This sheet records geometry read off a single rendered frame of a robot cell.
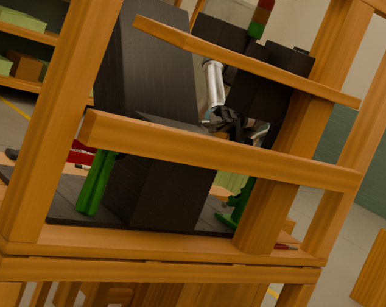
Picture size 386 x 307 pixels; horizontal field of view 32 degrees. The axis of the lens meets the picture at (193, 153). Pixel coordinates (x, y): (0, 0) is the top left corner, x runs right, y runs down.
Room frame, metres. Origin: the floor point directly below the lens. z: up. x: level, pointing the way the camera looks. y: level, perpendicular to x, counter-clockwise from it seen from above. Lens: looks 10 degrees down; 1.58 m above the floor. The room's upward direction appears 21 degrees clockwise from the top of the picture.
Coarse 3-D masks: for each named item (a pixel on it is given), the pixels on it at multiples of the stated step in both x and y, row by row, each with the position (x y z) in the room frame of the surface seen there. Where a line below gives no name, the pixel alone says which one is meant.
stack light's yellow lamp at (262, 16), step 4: (256, 8) 2.14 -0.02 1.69; (256, 12) 2.13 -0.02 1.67; (260, 12) 2.12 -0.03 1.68; (264, 12) 2.12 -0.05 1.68; (268, 12) 2.13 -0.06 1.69; (252, 16) 2.14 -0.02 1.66; (256, 16) 2.13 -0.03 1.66; (260, 16) 2.12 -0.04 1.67; (264, 16) 2.12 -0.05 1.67; (268, 16) 2.13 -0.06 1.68; (252, 20) 2.13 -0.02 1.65; (256, 20) 2.12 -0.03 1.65; (260, 20) 2.12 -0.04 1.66; (264, 20) 2.13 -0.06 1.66; (264, 24) 2.13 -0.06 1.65
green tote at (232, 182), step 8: (216, 176) 3.53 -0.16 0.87; (224, 176) 3.48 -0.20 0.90; (232, 176) 3.42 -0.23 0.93; (240, 176) 3.39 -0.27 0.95; (248, 176) 3.42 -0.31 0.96; (216, 184) 3.51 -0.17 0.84; (224, 184) 3.45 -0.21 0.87; (232, 184) 3.40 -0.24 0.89; (240, 184) 3.41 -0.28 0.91; (232, 192) 3.39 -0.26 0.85; (240, 192) 3.42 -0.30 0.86
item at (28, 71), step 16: (176, 0) 9.58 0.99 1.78; (0, 16) 7.31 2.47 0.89; (16, 16) 7.46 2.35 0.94; (32, 16) 7.96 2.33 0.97; (192, 16) 9.29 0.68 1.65; (16, 32) 7.41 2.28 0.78; (32, 32) 7.60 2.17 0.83; (48, 32) 8.10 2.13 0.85; (0, 64) 7.46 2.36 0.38; (16, 64) 7.69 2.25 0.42; (32, 64) 7.77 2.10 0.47; (48, 64) 8.36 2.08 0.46; (0, 80) 7.41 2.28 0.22; (16, 80) 7.60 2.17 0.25; (32, 80) 7.82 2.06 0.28
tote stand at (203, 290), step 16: (288, 224) 3.55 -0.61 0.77; (160, 288) 3.47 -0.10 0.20; (208, 288) 3.35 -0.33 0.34; (224, 288) 3.41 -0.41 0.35; (240, 288) 3.47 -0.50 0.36; (256, 288) 3.54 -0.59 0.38; (144, 304) 3.54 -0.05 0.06; (160, 304) 3.43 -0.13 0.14; (192, 304) 3.32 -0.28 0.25; (208, 304) 3.38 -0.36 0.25; (224, 304) 3.44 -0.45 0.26; (240, 304) 3.50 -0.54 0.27; (256, 304) 3.56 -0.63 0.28
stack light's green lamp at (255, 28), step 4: (252, 24) 2.13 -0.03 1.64; (256, 24) 2.12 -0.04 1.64; (260, 24) 2.12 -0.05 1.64; (248, 28) 2.14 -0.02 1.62; (252, 28) 2.12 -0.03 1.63; (256, 28) 2.12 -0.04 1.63; (260, 28) 2.12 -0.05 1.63; (264, 28) 2.14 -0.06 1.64; (248, 32) 2.13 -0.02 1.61; (252, 32) 2.12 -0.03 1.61; (256, 32) 2.12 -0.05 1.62; (260, 32) 2.13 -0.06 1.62; (252, 36) 2.12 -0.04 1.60; (256, 36) 2.12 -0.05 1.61; (260, 36) 2.13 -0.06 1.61
